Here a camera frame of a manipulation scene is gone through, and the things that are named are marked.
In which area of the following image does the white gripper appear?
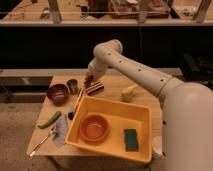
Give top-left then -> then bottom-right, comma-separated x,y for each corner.
86,59 -> 108,82

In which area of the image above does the yellow plastic tub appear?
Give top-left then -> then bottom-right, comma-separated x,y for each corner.
66,96 -> 152,163

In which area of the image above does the green cucumber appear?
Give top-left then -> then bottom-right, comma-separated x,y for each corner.
37,111 -> 62,129

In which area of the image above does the striped brown block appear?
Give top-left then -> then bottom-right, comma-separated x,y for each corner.
85,82 -> 104,95

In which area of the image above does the white cup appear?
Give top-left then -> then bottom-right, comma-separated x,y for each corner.
152,136 -> 162,158

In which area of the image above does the green sponge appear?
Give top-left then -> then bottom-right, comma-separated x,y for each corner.
124,129 -> 139,151

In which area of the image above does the wooden table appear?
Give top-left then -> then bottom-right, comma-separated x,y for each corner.
26,75 -> 162,156

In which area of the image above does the grey cloth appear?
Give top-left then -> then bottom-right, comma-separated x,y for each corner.
52,114 -> 68,148

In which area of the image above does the orange bowl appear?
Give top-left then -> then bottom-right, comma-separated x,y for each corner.
79,114 -> 109,143

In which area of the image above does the small metal cup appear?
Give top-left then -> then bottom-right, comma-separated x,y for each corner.
67,79 -> 78,94

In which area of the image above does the metal spoon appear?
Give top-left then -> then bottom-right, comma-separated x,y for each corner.
29,131 -> 55,157

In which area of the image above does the purple bowl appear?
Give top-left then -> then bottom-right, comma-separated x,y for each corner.
47,84 -> 69,105

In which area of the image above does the small dark eggplant toy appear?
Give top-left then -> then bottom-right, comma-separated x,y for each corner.
68,112 -> 74,120

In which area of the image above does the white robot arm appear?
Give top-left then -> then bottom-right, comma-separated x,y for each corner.
88,39 -> 213,171

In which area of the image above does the yellow-green pear toy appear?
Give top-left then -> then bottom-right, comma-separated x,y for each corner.
121,84 -> 137,102

